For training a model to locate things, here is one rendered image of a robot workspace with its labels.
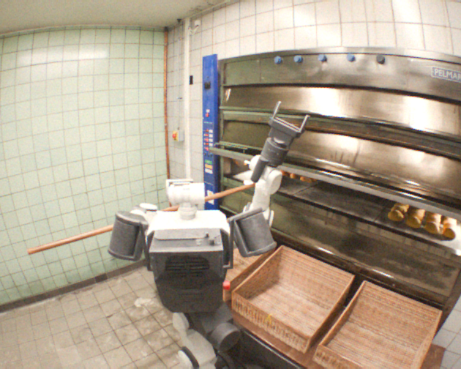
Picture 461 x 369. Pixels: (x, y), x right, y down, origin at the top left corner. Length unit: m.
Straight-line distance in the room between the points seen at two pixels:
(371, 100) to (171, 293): 1.21
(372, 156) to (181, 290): 1.06
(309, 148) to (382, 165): 0.44
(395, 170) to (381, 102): 0.34
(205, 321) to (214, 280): 0.25
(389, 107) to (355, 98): 0.20
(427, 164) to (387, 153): 0.22
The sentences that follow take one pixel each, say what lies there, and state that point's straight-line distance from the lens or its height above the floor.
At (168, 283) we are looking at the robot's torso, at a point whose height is 1.28.
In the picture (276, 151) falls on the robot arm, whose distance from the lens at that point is 0.89.
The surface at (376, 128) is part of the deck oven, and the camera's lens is 1.33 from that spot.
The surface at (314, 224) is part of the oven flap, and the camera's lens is 1.62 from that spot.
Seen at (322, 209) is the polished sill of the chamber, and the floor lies 1.18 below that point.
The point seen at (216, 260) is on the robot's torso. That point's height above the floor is 1.36.
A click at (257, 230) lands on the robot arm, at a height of 1.36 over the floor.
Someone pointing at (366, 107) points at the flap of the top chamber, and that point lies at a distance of 1.34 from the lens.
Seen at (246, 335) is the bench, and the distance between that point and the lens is 1.61.
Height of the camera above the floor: 1.76
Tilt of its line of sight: 18 degrees down
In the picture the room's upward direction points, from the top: straight up
